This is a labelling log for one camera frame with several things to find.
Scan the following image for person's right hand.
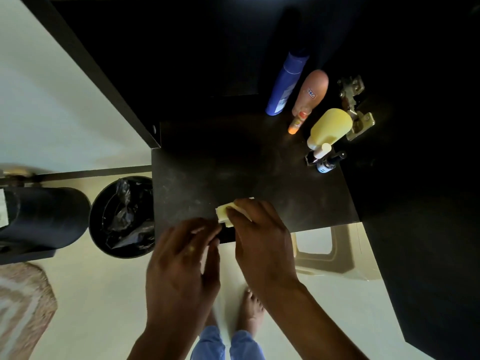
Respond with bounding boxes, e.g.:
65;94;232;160
226;198;301;303

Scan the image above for person's left hand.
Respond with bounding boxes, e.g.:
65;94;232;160
145;217;223;335

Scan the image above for yellow wet wipe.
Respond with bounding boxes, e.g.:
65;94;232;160
215;197;256;228

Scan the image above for black cabinet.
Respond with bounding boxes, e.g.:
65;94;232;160
16;0;480;244

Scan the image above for dark dropper bottle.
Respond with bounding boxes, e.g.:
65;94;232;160
316;151;348;174

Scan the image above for small white-capped bottle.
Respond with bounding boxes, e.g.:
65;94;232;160
305;142;333;166

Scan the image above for small orange tube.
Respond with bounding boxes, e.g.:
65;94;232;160
287;110;308;136

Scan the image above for yellow teardrop bottle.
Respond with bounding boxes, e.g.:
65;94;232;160
306;108;353;151

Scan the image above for pink rounded bottle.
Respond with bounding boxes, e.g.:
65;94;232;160
291;69;330;118

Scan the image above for blue bottle with label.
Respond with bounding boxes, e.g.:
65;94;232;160
265;52;310;117

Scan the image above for person's right forearm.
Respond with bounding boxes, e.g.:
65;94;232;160
266;280;370;360

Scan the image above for person's left forearm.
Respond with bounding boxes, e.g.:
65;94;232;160
127;322;211;360

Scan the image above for person's right foot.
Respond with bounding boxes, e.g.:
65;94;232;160
236;288;266;336

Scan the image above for person's blue trousers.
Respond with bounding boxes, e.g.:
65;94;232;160
190;325;266;360

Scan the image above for black cabinet door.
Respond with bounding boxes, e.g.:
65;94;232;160
329;0;480;360

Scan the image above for metal cabinet hinge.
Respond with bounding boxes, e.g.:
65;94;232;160
337;75;376;142

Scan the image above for black plastic bin liner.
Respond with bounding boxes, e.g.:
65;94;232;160
103;178;155;250

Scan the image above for beige plastic stool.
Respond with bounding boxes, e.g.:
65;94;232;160
290;222;382;282

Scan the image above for black round trash bin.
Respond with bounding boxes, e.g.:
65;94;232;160
88;175;155;259

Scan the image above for black cylindrical bin with sticker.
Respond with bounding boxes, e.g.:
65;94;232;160
0;187;92;253

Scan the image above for black flat stand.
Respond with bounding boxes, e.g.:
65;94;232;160
0;243;57;266

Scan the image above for woven beige floor mat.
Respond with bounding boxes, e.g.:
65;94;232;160
0;262;58;360

